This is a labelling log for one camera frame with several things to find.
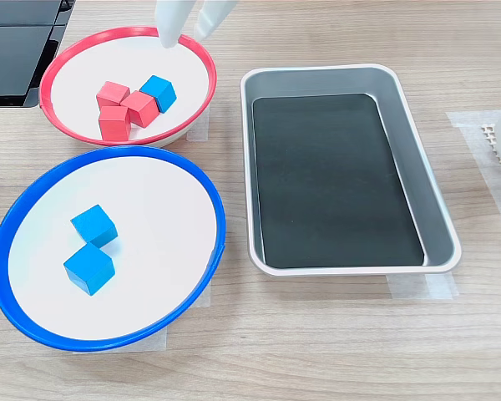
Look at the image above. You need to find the steel tray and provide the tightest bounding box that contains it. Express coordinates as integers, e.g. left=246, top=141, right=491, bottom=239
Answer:
left=240, top=63, right=463, bottom=277

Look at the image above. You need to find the black mat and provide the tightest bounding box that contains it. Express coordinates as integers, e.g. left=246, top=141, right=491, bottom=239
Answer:
left=252, top=94, right=426, bottom=269

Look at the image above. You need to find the red-rimmed white plate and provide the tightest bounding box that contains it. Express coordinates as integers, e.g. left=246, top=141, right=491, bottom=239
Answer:
left=38, top=26, right=218, bottom=148

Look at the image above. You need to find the pale perforated base plate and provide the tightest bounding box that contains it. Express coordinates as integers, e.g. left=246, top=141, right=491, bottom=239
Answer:
left=479, top=122, right=501, bottom=195

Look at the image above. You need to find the blue cube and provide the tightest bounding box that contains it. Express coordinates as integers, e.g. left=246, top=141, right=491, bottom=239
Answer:
left=139, top=74, right=178, bottom=114
left=69, top=204, right=119, bottom=249
left=63, top=242, right=117, bottom=298

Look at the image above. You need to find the translucent tape piece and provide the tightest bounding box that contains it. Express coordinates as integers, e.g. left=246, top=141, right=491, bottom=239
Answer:
left=387, top=272, right=461, bottom=301
left=186, top=104, right=210, bottom=142
left=445, top=109, right=501, bottom=244
left=190, top=282, right=212, bottom=310

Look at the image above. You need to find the blue-rimmed white plate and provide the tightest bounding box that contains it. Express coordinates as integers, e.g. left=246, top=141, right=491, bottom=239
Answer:
left=0, top=145, right=227, bottom=353

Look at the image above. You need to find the black electronic device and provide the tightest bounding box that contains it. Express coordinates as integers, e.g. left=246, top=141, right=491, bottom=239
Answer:
left=0, top=0, right=78, bottom=109

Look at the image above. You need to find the red cube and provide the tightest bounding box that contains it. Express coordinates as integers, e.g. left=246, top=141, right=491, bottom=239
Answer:
left=119, top=90, right=159, bottom=129
left=95, top=80, right=132, bottom=110
left=98, top=104, right=132, bottom=143

